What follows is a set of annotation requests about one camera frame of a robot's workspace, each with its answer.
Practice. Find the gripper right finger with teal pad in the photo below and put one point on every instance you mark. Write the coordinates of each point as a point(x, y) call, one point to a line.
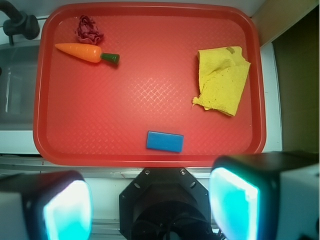
point(267, 196)

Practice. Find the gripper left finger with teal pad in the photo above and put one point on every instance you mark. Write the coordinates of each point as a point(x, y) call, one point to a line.
point(45, 206)

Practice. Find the orange toy carrot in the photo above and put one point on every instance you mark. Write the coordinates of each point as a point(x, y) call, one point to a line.
point(87, 52)

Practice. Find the red plastic tray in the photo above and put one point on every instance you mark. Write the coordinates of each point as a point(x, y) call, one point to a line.
point(99, 114)

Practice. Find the blue rectangular block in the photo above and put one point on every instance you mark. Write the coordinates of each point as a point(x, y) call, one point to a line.
point(165, 141)

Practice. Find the yellow cloth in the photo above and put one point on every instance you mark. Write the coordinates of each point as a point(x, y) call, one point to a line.
point(222, 76)

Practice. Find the brown cardboard panel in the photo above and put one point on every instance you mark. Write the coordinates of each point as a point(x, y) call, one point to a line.
point(297, 57)

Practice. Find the grey sink basin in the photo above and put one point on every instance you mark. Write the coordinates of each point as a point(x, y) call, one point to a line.
point(18, 74)

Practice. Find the crumpled red paper ball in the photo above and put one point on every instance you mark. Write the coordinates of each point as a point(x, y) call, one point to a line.
point(87, 32)

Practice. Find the grey faucet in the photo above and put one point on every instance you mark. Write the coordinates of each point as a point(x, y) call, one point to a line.
point(19, 23)

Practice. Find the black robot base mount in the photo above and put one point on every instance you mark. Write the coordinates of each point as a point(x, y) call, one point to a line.
point(165, 204)

